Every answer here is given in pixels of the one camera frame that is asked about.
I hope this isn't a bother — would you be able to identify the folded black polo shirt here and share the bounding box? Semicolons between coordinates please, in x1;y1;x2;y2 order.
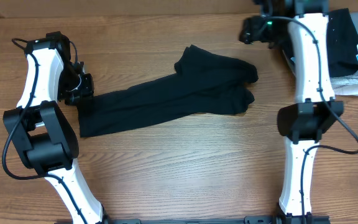
326;8;358;78

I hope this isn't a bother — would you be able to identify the black t-shirt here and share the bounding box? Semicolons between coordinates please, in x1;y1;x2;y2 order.
77;45;259;138

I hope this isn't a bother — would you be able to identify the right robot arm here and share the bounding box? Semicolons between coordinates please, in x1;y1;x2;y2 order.
239;1;344;223

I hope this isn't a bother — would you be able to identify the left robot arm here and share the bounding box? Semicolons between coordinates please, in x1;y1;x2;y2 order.
1;31;109;223

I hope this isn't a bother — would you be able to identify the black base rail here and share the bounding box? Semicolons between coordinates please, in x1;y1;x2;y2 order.
106;215;331;224

